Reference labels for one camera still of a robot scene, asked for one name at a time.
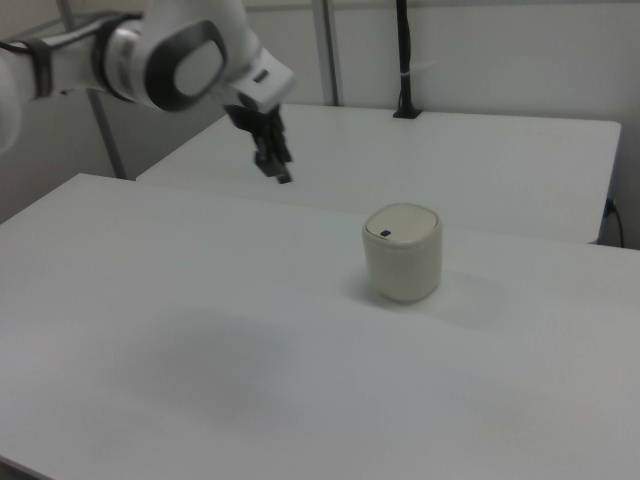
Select cream desktop trash bin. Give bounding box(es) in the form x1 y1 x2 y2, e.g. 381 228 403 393
361 201 445 305

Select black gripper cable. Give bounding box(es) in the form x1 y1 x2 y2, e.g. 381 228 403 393
0 11 144 56

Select grey metal partition post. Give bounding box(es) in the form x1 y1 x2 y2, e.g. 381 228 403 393
58 0 127 181
313 0 342 107

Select black power cable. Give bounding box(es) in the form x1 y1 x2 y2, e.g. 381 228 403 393
603 197 627 248

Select black camera stand with tie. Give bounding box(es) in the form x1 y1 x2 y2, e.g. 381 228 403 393
391 0 425 121

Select black arm strap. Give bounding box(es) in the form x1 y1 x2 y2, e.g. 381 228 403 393
24 38 56 101

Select white side table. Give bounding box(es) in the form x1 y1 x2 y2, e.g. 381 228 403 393
135 101 623 247

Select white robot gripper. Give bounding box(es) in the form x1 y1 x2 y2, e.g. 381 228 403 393
223 48 298 186

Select wooden stick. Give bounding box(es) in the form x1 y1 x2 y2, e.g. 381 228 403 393
364 203 440 247

